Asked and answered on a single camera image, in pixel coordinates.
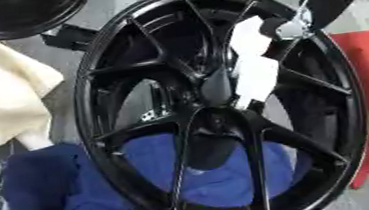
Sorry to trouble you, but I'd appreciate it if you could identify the white pin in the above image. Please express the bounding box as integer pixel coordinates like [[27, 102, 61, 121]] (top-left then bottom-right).
[[221, 13, 287, 111]]

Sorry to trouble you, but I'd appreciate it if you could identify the black spoked wheel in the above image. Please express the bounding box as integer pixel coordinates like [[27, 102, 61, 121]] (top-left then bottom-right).
[[59, 0, 369, 210]]

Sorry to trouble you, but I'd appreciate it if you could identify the black stand bracket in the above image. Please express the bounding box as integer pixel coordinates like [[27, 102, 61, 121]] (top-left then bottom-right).
[[37, 19, 102, 57]]

